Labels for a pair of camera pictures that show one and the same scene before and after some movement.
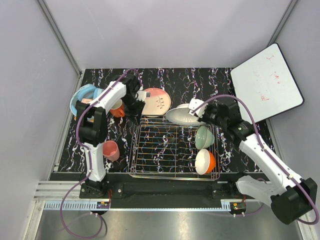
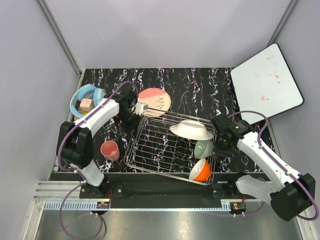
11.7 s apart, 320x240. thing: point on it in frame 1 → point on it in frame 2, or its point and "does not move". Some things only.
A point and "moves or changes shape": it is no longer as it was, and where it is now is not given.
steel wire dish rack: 162,151 moves or changes shape
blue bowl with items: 87,91 does not move
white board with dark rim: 266,84 does not move
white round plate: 180,115 → 192,129
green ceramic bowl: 204,138 → 203,149
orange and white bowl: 205,161 → 201,171
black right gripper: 203,118 → 217,152
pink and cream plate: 157,104 does not move
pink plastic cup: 110,150 does not move
